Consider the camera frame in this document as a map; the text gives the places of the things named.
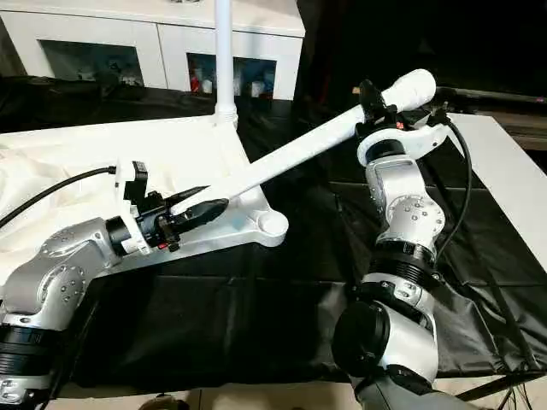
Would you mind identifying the black cabinet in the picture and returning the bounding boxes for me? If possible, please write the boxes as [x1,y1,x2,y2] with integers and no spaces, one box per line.
[295,0,547,99]

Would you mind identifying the white plastic table top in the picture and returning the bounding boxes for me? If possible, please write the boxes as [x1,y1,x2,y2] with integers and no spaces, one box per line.
[0,114,290,287]

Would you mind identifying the white sideboard with glass doors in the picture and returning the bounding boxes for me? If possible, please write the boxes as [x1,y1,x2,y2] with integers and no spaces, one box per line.
[0,0,306,102]

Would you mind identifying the black mat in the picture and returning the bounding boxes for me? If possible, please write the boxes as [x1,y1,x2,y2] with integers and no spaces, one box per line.
[0,75,547,385]

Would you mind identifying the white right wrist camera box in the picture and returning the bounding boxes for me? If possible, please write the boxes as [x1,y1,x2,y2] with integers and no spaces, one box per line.
[355,120,450,168]

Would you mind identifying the black metal table frame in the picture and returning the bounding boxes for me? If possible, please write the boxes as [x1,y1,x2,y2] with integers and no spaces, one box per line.
[457,369,547,402]

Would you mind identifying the white plastic table leg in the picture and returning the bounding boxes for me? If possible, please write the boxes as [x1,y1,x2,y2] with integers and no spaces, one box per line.
[169,68,438,216]
[212,0,239,131]

